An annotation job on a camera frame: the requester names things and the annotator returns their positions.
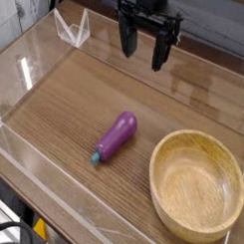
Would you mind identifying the purple toy eggplant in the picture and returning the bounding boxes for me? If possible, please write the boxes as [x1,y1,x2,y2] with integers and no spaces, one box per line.
[92,111,138,164]

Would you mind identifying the clear acrylic corner bracket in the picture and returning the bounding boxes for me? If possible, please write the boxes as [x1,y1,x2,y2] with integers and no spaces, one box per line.
[54,10,90,48]

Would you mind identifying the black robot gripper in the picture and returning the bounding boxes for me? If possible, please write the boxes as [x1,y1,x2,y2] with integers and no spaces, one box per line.
[118,0,183,71]

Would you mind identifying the black device with yellow label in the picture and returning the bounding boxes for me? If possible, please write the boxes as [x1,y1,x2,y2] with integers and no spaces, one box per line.
[0,217,58,244]

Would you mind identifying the brown wooden bowl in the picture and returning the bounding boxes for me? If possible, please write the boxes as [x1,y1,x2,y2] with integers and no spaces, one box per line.
[148,129,244,244]

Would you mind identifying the black cable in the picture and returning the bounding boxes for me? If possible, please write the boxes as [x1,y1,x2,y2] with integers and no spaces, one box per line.
[0,220,35,244]

